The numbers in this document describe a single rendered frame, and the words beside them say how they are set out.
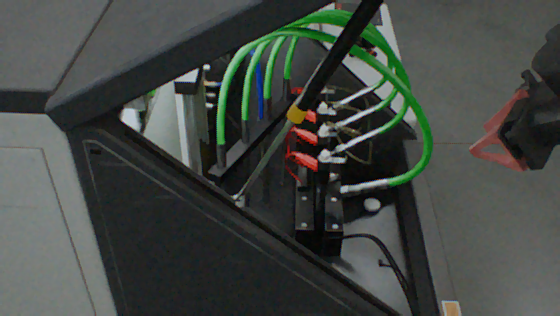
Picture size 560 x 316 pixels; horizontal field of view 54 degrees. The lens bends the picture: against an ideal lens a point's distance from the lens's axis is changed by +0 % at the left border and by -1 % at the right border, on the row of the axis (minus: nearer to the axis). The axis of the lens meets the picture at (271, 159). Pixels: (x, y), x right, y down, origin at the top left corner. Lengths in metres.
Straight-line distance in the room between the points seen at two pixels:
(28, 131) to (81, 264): 0.23
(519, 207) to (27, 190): 2.40
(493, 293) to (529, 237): 0.39
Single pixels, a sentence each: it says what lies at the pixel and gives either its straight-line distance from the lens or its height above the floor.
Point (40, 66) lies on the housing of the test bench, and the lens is 0.67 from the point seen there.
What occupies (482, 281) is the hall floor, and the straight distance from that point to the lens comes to 2.46.
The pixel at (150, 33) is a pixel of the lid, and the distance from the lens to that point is 0.59.
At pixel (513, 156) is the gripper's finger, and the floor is 1.38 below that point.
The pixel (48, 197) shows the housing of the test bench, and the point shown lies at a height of 1.34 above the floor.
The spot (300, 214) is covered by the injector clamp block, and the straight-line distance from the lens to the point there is 1.17.
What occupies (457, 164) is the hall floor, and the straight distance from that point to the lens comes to 2.96.
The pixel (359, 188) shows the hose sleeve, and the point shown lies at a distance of 0.98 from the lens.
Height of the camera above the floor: 1.82
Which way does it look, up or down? 40 degrees down
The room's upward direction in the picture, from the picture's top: 1 degrees clockwise
